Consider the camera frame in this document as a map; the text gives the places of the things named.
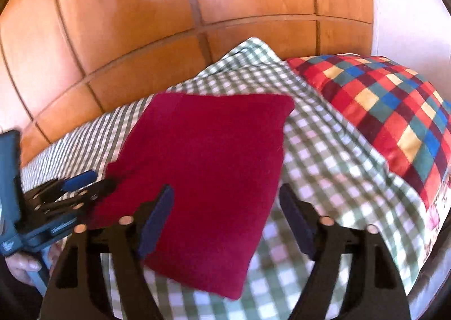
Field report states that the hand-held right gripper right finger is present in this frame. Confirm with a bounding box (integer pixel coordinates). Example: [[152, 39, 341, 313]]
[[278, 182, 411, 320]]

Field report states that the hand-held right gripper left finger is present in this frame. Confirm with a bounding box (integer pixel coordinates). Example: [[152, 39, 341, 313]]
[[39, 184, 175, 320]]

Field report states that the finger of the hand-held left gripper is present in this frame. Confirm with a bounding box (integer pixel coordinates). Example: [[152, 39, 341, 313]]
[[33, 179, 118, 222], [24, 170, 98, 201]]

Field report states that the dark red cloth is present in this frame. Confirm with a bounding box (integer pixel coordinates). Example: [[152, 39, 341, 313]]
[[86, 92, 296, 301]]

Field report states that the person's left hand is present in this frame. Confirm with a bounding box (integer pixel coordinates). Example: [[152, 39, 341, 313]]
[[5, 244, 63, 286]]

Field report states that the green checked bed sheet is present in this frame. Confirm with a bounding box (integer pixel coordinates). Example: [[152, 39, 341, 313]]
[[21, 37, 438, 320]]

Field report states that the colourful checked pillow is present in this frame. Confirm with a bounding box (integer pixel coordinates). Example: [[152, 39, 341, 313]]
[[286, 54, 451, 237]]

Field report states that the wooden panelled headboard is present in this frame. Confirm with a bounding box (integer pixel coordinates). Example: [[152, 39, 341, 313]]
[[0, 0, 375, 165]]

